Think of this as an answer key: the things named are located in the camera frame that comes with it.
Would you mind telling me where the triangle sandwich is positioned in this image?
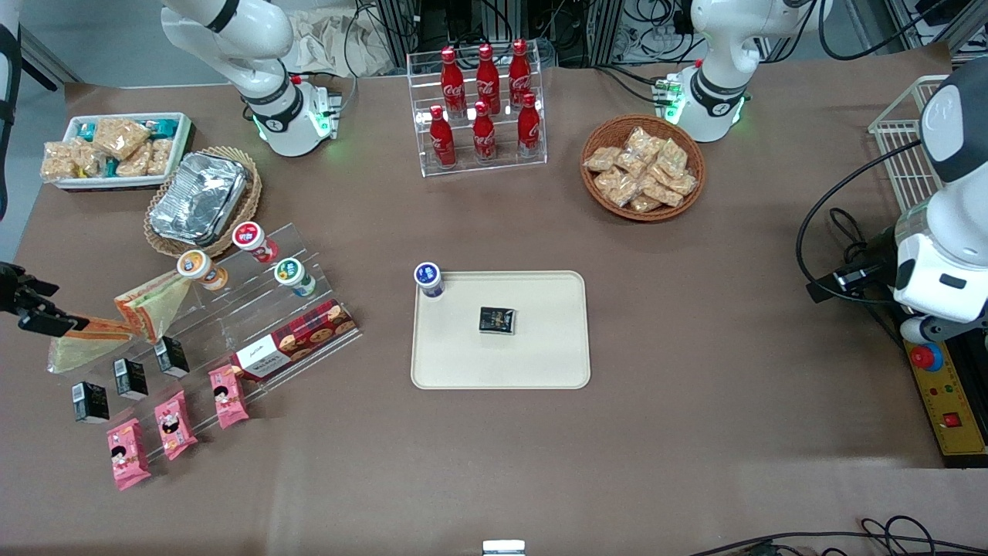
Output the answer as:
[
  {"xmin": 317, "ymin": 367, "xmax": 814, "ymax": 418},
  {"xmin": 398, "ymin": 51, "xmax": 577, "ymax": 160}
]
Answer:
[
  {"xmin": 114, "ymin": 272, "xmax": 192, "ymax": 345},
  {"xmin": 46, "ymin": 315, "xmax": 137, "ymax": 376}
]

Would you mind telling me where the beige plastic tray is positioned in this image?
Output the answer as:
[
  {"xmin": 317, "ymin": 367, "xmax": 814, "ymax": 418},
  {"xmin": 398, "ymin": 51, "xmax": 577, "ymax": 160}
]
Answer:
[{"xmin": 411, "ymin": 270, "xmax": 591, "ymax": 390}]

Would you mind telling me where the yellow emergency stop box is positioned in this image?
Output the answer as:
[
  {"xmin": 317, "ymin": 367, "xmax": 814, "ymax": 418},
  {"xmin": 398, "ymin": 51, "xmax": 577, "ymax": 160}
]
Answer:
[{"xmin": 903, "ymin": 340, "xmax": 988, "ymax": 469}]

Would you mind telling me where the pink cartoon snack packet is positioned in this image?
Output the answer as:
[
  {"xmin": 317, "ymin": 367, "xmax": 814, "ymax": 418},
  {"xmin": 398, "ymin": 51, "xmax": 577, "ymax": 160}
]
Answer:
[
  {"xmin": 208, "ymin": 364, "xmax": 250, "ymax": 430},
  {"xmin": 107, "ymin": 418, "xmax": 151, "ymax": 492},
  {"xmin": 154, "ymin": 390, "xmax": 198, "ymax": 462}
]

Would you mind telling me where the orange lid snack cup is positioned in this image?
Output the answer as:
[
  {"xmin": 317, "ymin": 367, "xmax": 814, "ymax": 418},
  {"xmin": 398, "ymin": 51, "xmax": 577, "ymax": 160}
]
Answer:
[{"xmin": 177, "ymin": 249, "xmax": 229, "ymax": 292}]

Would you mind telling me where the clear acrylic step display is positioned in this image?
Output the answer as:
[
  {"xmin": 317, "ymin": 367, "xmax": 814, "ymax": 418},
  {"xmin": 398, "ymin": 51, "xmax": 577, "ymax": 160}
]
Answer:
[{"xmin": 48, "ymin": 223, "xmax": 364, "ymax": 464}]

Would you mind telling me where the silver foil container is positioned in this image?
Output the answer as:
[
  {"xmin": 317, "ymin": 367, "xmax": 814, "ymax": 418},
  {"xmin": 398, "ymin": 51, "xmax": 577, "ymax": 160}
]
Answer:
[{"xmin": 149, "ymin": 152, "xmax": 248, "ymax": 246}]

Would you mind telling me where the red lid snack cup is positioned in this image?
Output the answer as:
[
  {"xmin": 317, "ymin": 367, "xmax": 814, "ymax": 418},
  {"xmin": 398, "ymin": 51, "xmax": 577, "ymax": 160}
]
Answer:
[{"xmin": 232, "ymin": 222, "xmax": 279, "ymax": 264}]

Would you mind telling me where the white plastic bin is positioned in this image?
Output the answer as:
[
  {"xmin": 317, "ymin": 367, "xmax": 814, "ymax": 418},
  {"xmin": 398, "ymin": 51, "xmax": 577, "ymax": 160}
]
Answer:
[{"xmin": 58, "ymin": 113, "xmax": 194, "ymax": 192}]

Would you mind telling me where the light wicker basket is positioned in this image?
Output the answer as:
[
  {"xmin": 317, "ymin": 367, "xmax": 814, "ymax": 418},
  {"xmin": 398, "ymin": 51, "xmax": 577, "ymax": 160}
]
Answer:
[{"xmin": 144, "ymin": 146, "xmax": 262, "ymax": 259}]

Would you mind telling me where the green lid snack cup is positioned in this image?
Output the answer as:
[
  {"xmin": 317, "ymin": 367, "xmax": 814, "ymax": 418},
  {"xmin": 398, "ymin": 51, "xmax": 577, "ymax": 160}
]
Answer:
[{"xmin": 274, "ymin": 258, "xmax": 316, "ymax": 298}]

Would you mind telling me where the red tartan cookie box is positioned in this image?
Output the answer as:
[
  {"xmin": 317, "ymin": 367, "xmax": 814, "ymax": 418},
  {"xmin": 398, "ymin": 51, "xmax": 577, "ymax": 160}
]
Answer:
[{"xmin": 231, "ymin": 300, "xmax": 358, "ymax": 382}]

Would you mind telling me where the brown table cover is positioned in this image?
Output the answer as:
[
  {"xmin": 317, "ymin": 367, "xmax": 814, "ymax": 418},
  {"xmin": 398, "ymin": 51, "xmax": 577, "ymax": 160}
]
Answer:
[{"xmin": 0, "ymin": 42, "xmax": 988, "ymax": 556}]

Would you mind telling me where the grey metal beam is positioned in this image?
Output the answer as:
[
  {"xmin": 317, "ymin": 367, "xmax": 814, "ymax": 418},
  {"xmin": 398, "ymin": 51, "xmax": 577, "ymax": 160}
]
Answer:
[{"xmin": 17, "ymin": 25, "xmax": 83, "ymax": 87}]

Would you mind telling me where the brown wicker basket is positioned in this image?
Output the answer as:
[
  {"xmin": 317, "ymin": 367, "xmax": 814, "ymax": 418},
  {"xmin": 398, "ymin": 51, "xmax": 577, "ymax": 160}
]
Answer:
[{"xmin": 580, "ymin": 114, "xmax": 706, "ymax": 222}]

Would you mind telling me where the blue lid snack cup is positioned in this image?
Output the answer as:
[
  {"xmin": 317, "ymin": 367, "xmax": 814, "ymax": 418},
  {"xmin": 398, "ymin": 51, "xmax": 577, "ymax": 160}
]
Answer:
[{"xmin": 414, "ymin": 263, "xmax": 445, "ymax": 300}]

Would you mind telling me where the beige cloth bag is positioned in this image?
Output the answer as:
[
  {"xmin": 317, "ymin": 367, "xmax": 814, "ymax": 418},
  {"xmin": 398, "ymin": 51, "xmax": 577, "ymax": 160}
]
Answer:
[{"xmin": 289, "ymin": 12, "xmax": 391, "ymax": 76}]

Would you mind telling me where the clear acrylic bottle rack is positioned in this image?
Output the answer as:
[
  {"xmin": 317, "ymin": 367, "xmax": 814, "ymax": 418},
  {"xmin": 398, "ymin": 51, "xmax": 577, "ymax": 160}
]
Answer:
[{"xmin": 407, "ymin": 42, "xmax": 547, "ymax": 178}]

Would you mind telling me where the red cola bottle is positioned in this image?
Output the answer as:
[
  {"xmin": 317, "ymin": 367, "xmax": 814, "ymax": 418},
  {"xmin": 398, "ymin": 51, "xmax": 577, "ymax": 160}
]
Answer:
[
  {"xmin": 472, "ymin": 100, "xmax": 497, "ymax": 163},
  {"xmin": 508, "ymin": 39, "xmax": 533, "ymax": 109},
  {"xmin": 516, "ymin": 93, "xmax": 541, "ymax": 158},
  {"xmin": 475, "ymin": 44, "xmax": 501, "ymax": 115},
  {"xmin": 440, "ymin": 47, "xmax": 467, "ymax": 118},
  {"xmin": 429, "ymin": 105, "xmax": 456, "ymax": 168}
]

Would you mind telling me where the black left wrist camera bracket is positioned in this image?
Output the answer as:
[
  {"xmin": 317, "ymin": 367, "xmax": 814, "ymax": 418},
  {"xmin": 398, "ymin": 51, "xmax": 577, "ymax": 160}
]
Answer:
[{"xmin": 807, "ymin": 232, "xmax": 900, "ymax": 303}]

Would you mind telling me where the white wire basket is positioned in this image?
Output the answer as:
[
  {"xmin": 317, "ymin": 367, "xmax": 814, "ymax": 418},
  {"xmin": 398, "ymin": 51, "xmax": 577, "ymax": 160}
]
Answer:
[{"xmin": 868, "ymin": 75, "xmax": 955, "ymax": 214}]

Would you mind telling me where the thick black cable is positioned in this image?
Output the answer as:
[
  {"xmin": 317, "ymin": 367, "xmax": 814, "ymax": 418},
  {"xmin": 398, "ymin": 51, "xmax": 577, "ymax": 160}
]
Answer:
[{"xmin": 795, "ymin": 139, "xmax": 927, "ymax": 303}]

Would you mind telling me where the thin black cable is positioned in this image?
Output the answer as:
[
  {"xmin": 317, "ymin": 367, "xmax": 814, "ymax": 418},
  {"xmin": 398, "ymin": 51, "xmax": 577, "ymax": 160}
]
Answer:
[{"xmin": 687, "ymin": 516, "xmax": 988, "ymax": 556}]

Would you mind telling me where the black cable bundle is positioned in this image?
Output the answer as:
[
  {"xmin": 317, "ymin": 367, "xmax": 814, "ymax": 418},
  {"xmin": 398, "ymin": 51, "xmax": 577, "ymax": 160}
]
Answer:
[{"xmin": 594, "ymin": 65, "xmax": 674, "ymax": 106}]

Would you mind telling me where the aluminium frame rack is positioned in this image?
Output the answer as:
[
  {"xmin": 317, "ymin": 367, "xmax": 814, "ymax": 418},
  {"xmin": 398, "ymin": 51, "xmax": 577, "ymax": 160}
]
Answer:
[{"xmin": 374, "ymin": 0, "xmax": 695, "ymax": 69}]

